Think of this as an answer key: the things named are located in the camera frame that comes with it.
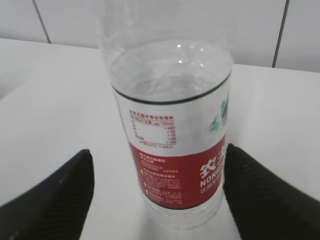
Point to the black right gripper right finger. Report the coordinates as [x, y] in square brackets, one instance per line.
[265, 207]

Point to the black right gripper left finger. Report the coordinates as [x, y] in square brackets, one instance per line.
[54, 209]

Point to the Nongfu Spring water bottle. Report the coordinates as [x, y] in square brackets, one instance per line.
[169, 63]

